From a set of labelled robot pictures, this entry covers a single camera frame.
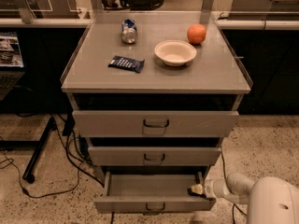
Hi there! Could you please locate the blue soda can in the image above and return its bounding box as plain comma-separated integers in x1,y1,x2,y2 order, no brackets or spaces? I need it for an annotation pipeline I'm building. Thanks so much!
121,19,138,44

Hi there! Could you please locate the grey middle drawer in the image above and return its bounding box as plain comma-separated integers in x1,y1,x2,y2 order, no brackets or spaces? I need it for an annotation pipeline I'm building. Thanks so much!
88,147,221,166

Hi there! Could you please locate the orange fruit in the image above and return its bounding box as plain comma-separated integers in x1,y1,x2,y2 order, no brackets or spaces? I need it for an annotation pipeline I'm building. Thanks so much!
187,24,206,45

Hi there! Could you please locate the grey bottom drawer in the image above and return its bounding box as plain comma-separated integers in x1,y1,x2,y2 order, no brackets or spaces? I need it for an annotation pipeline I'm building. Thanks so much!
94,172,216,214

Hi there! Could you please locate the dark blue snack bar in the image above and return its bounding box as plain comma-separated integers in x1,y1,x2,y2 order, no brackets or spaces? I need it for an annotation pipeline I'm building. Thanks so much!
108,55,145,73

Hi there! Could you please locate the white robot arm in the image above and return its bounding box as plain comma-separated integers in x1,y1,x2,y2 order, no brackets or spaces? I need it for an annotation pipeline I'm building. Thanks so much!
188,173,299,224

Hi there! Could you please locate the grey drawer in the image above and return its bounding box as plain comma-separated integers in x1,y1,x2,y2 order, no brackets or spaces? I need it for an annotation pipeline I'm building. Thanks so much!
73,110,238,137
94,172,216,214
88,147,221,166

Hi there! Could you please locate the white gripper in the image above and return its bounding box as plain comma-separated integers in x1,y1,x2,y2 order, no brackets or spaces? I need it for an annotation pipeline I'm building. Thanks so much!
188,179,229,198

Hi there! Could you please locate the magazine on left desk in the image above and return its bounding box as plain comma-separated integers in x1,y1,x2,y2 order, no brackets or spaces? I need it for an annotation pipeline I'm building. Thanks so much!
0,32,24,68

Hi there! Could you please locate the black stand leg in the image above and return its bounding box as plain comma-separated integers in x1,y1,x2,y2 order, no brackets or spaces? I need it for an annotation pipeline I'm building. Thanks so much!
0,118,57,184

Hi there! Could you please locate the black cable right floor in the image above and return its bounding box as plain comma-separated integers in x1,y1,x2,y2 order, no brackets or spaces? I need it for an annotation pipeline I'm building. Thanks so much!
220,149,249,224

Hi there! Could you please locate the white bowl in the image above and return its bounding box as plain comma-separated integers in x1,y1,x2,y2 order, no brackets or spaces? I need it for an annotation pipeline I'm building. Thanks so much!
154,40,197,67

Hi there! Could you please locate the grey drawer cabinet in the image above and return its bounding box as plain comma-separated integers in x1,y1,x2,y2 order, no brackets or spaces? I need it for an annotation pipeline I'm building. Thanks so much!
60,10,253,194

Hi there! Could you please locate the grey top drawer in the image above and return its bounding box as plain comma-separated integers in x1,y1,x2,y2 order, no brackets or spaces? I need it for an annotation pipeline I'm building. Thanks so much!
73,110,238,137

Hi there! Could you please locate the black keyboard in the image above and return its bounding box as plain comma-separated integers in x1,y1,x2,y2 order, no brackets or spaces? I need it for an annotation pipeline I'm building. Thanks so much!
0,71,24,100

